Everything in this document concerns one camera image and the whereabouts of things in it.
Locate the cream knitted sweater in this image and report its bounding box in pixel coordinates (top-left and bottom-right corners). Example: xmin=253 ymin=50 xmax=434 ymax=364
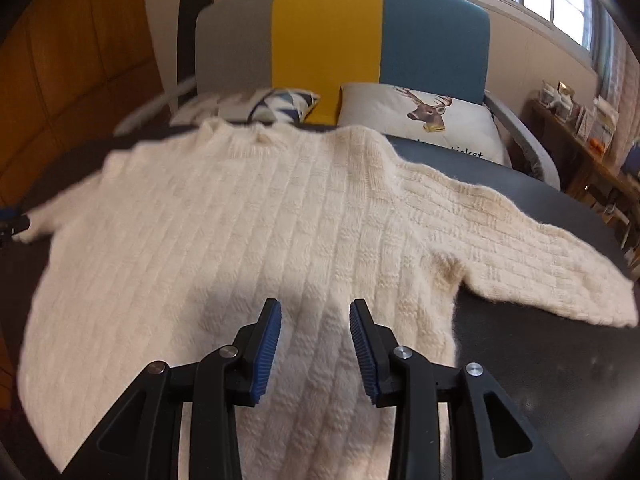
xmin=18 ymin=119 xmax=638 ymax=479

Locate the wooden side desk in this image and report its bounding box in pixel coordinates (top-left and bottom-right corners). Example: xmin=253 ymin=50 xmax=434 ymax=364
xmin=522 ymin=99 xmax=639 ymax=245

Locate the geometric pattern pillow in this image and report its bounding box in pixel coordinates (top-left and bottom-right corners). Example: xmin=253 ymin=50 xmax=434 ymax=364
xmin=169 ymin=86 xmax=321 ymax=127

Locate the blue bag on chair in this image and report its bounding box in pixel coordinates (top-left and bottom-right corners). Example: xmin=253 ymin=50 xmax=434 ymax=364
xmin=620 ymin=142 xmax=640 ymax=180

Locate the white deer print pillow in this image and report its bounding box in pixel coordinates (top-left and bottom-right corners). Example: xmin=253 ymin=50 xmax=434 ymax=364
xmin=338 ymin=82 xmax=511 ymax=167

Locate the grey yellow blue sofa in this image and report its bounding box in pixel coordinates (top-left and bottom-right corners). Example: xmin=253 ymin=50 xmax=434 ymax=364
xmin=113 ymin=0 xmax=561 ymax=191

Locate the right floral curtain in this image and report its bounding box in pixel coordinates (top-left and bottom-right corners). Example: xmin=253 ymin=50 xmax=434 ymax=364
xmin=593 ymin=4 xmax=639 ymax=170

